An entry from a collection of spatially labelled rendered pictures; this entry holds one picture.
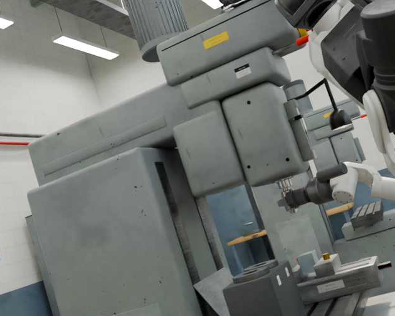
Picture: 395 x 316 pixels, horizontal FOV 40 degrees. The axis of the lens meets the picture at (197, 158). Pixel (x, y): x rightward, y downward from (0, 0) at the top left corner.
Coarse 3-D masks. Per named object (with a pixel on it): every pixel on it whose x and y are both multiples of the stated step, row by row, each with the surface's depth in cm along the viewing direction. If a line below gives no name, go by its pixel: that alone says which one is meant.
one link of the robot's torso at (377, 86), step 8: (376, 80) 110; (376, 88) 110; (384, 88) 108; (392, 88) 106; (384, 96) 108; (392, 96) 107; (384, 104) 108; (392, 104) 107; (384, 112) 109; (392, 112) 108; (392, 120) 108; (392, 128) 110
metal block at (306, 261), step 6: (306, 252) 181; (312, 252) 176; (300, 258) 176; (306, 258) 175; (312, 258) 175; (300, 264) 176; (306, 264) 175; (312, 264) 175; (306, 270) 175; (312, 270) 175
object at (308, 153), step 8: (288, 104) 181; (296, 104) 181; (288, 112) 181; (296, 112) 180; (296, 120) 180; (296, 128) 180; (304, 128) 181; (296, 136) 180; (304, 136) 179; (304, 144) 179; (304, 152) 179; (312, 152) 178; (304, 160) 179
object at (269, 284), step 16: (256, 272) 124; (272, 272) 125; (288, 272) 136; (224, 288) 124; (240, 288) 122; (256, 288) 121; (272, 288) 120; (288, 288) 131; (240, 304) 122; (256, 304) 121; (272, 304) 120; (288, 304) 126
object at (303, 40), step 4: (304, 36) 170; (296, 40) 172; (300, 40) 171; (304, 40) 170; (292, 44) 172; (296, 44) 172; (300, 44) 171; (280, 48) 174; (284, 48) 173; (288, 48) 173; (272, 52) 175; (276, 52) 174
